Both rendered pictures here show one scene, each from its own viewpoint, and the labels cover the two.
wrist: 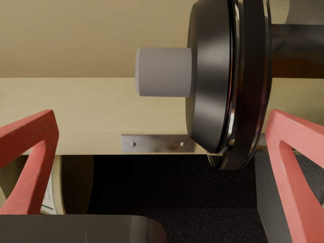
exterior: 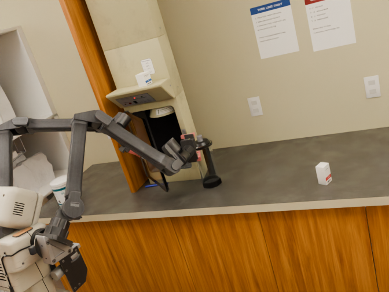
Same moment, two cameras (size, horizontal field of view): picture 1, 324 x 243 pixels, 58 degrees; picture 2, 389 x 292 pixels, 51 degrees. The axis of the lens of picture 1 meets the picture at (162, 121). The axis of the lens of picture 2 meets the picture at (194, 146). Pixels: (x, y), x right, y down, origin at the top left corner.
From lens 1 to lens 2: 1.86 m
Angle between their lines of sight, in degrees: 21
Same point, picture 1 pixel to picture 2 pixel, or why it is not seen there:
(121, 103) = (189, 124)
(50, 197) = (161, 113)
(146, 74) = (199, 137)
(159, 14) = (210, 108)
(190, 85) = (199, 142)
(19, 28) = (192, 59)
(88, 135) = (183, 123)
